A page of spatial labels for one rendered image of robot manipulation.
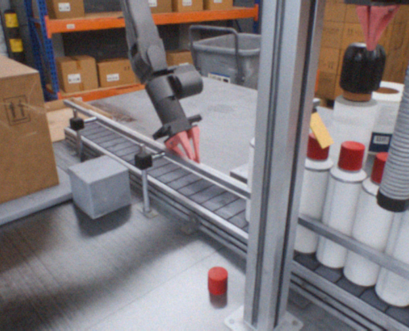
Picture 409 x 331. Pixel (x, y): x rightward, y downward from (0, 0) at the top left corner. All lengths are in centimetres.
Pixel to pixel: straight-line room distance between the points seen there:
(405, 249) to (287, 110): 26
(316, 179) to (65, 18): 384
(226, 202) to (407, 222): 37
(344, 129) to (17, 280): 69
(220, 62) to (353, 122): 235
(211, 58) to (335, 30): 151
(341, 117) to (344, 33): 332
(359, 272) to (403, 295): 6
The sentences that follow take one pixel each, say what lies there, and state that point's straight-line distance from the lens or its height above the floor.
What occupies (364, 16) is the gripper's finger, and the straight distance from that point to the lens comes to 72.
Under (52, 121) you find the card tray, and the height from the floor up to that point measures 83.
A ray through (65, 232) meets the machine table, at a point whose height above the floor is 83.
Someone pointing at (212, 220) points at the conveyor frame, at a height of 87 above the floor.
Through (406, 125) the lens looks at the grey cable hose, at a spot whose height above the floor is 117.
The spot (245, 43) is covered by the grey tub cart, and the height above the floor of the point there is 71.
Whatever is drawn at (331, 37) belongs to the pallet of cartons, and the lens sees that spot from 423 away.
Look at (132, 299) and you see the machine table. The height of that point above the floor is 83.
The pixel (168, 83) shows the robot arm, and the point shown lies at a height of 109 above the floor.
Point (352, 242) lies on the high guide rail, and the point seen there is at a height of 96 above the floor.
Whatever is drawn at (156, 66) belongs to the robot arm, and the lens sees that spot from 85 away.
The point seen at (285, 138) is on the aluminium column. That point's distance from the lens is 42.
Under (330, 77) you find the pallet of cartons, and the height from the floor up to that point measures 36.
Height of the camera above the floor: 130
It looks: 26 degrees down
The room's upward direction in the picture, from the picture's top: straight up
